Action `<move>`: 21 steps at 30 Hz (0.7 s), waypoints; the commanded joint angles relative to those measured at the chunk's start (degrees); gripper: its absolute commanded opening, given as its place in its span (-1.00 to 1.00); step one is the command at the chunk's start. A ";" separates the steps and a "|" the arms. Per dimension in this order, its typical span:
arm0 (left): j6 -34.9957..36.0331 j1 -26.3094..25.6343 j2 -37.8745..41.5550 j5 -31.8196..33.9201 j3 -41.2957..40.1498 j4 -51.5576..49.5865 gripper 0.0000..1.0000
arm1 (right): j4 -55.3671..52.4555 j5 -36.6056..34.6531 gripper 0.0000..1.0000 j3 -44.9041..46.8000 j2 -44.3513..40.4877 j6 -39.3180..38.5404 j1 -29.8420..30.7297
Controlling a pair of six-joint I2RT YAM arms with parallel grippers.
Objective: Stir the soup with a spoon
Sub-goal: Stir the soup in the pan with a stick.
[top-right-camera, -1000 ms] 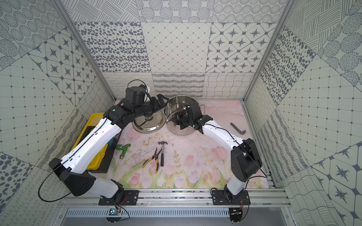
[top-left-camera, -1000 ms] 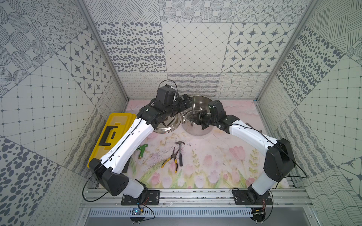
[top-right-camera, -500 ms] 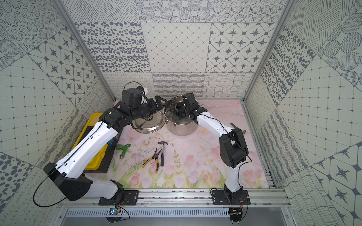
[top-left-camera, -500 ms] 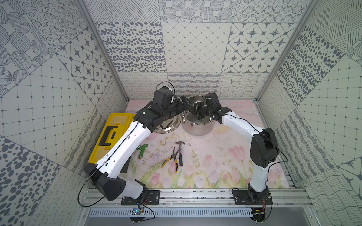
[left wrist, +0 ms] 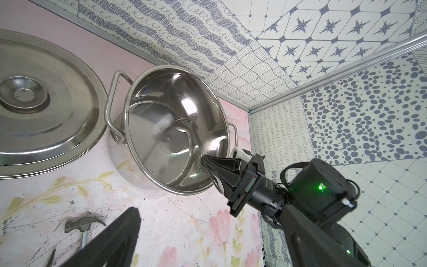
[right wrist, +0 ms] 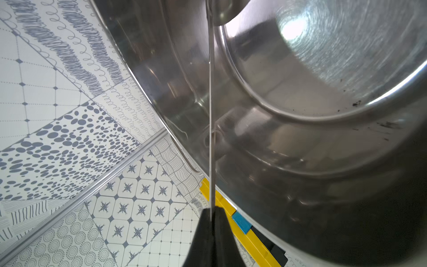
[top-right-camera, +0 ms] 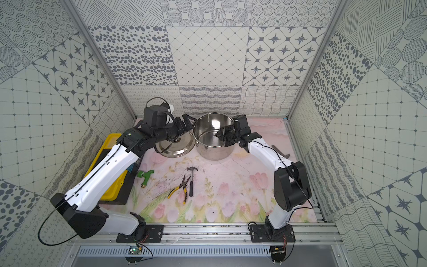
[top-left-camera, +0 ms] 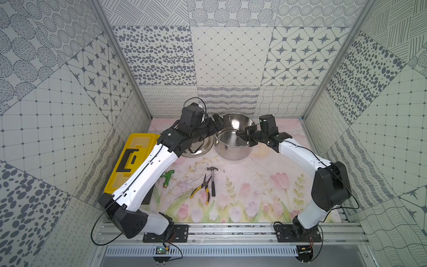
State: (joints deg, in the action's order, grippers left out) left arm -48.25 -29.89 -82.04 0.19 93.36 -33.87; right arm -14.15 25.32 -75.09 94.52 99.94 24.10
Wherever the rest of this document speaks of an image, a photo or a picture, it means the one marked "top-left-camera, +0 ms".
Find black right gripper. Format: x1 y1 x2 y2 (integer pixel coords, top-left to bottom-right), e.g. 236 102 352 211
238 125 268 148

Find stainless steel pot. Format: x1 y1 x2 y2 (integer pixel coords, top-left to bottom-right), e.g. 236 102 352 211
214 113 256 161

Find steel pot lid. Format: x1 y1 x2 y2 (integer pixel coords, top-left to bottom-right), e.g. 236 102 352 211
182 136 214 158

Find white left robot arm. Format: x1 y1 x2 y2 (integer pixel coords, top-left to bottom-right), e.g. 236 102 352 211
99 103 231 239

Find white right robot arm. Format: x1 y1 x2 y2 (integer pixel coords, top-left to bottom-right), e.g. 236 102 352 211
236 115 352 240

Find black claw hammer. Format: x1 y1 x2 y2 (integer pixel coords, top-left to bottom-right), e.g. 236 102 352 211
207 166 219 197

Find yellow plastic toolbox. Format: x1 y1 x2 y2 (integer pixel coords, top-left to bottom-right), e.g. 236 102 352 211
104 133 159 194

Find right controller board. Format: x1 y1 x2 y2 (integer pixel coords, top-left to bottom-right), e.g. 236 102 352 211
296 246 314 263

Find controller board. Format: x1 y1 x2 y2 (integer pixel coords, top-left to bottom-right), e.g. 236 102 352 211
153 246 171 264
296 246 314 263

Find left controller board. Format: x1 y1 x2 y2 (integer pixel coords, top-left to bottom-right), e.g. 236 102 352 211
153 246 171 264

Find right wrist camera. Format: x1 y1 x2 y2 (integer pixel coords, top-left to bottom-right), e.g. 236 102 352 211
259 115 278 135

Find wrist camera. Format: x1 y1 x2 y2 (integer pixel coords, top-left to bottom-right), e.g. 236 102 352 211
259 115 278 135
180 102 205 127

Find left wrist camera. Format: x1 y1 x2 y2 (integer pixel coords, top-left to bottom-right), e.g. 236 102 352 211
180 102 205 127

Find yellow handled pliers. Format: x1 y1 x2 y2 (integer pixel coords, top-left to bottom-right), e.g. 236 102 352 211
189 174 212 205

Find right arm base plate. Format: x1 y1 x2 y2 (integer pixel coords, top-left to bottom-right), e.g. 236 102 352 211
273 222 322 243

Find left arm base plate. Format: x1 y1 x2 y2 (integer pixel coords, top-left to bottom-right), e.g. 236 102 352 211
143 224 189 243

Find aluminium mounting rail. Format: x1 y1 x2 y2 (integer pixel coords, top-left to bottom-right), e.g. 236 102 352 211
95 222 354 247

